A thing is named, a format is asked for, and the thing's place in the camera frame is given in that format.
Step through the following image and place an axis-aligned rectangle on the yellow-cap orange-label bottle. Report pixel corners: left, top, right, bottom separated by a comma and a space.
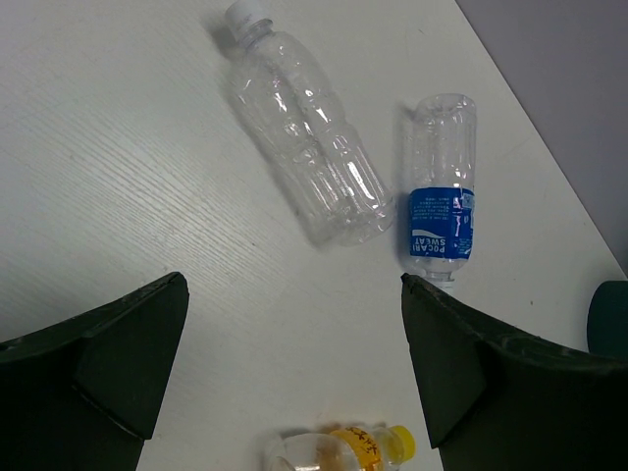
265, 425, 416, 471

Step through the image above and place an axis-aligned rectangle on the Pocari Sweat bottle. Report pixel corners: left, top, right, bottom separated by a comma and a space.
402, 93, 477, 292

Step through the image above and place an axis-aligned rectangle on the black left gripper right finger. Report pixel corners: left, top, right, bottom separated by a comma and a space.
401, 274, 627, 470

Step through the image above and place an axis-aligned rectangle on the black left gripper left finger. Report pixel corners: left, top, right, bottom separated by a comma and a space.
1, 272, 189, 470

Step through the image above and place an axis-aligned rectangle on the dark green ribbed bin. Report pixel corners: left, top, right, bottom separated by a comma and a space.
587, 281, 628, 361

